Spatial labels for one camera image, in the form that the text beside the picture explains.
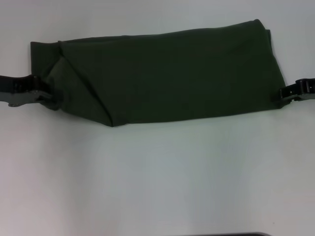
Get dark green t-shirt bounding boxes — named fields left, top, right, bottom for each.
left=30, top=18, right=290, bottom=128

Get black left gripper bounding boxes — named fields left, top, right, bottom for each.
left=0, top=74, right=54, bottom=108

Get dark flat panel edge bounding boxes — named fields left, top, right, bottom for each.
left=216, top=232, right=268, bottom=236

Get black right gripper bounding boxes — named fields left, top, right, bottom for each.
left=270, top=78, right=315, bottom=102

